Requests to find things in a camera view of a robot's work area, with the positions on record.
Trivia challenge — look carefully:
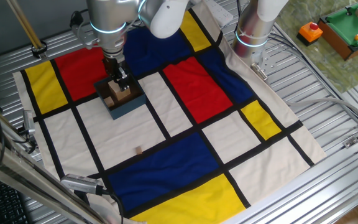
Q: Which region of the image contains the grey cable hose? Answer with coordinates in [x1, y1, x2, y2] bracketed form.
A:
[285, 96, 358, 127]

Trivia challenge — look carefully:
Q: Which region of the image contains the mini pool table toy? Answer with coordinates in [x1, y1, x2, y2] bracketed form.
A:
[318, 0, 358, 62]

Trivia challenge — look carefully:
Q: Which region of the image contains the black camera cable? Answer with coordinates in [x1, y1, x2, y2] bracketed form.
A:
[103, 188, 126, 224]

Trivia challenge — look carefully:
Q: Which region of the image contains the brass-coloured pole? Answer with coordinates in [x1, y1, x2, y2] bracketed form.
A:
[6, 0, 45, 50]

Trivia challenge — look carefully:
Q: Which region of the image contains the dark blue gift box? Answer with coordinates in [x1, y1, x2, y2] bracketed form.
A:
[93, 72, 147, 121]

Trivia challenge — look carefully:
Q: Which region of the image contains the black pole clamp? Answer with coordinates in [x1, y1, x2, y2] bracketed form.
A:
[30, 40, 48, 59]

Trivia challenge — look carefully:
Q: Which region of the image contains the green textured mat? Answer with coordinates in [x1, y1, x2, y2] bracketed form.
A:
[274, 0, 358, 94]

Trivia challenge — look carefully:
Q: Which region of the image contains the white power strip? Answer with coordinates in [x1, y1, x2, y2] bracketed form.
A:
[203, 0, 234, 28]

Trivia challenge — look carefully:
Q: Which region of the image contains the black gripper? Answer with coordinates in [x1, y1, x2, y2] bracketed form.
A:
[103, 55, 131, 91]

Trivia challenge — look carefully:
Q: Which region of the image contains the small metal bracket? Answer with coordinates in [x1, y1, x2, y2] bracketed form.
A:
[342, 136, 358, 149]
[250, 63, 269, 82]

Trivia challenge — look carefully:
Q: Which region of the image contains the black camera clamp mount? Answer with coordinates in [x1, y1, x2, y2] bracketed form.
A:
[12, 127, 39, 155]

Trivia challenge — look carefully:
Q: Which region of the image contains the silver exterior camera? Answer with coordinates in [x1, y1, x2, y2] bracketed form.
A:
[60, 173, 105, 196]
[22, 110, 36, 135]

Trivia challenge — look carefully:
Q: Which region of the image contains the large wooden cube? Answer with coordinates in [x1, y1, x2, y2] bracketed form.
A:
[108, 80, 132, 101]

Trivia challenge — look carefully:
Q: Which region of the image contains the orange emergency stop button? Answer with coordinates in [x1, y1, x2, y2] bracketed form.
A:
[296, 21, 324, 47]

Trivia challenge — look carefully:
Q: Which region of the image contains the shiny metal frame bar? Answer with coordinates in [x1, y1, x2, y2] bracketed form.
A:
[0, 127, 105, 224]

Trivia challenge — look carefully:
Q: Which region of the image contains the colour-block patterned cloth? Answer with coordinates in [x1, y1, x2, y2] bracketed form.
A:
[12, 0, 327, 224]

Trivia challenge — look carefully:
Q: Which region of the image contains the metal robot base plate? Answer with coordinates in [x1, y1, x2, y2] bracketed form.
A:
[250, 46, 278, 82]

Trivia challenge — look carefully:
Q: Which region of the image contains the black coiled cable bundle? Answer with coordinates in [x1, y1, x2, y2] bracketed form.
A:
[69, 11, 85, 29]

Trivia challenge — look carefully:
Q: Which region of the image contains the aluminium frame rail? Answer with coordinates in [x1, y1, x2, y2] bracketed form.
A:
[222, 123, 358, 224]

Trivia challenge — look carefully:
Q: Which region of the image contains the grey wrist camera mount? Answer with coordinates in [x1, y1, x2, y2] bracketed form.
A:
[71, 24, 101, 50]

